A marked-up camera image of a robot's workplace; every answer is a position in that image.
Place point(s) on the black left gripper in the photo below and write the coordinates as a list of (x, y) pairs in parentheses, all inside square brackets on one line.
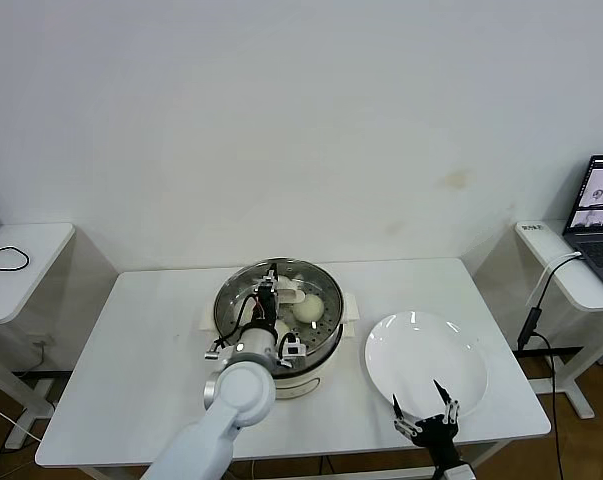
[(267, 305)]

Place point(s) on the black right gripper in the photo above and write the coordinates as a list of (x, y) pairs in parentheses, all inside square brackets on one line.
[(438, 440)]

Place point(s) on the white steamed baozi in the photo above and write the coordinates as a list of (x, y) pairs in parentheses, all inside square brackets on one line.
[(282, 330), (308, 308)]

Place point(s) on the perforated stainless steamer basket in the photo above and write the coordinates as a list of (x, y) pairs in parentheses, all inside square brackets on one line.
[(321, 332)]

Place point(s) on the round white plate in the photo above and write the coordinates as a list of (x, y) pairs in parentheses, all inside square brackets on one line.
[(426, 350)]

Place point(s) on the cream electric cooker pot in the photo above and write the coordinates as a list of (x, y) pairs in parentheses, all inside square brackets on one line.
[(306, 385)]

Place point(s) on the white side table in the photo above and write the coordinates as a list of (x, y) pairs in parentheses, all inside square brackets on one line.
[(551, 250), (26, 270)]

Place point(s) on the white printed label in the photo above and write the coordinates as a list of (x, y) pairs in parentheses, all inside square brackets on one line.
[(532, 229)]

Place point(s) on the grey open laptop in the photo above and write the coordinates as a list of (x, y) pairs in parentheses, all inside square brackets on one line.
[(601, 250)]

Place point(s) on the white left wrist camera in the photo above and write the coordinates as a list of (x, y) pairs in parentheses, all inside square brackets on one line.
[(293, 350)]

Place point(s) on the white wall socket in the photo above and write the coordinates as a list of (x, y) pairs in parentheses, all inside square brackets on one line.
[(43, 343)]

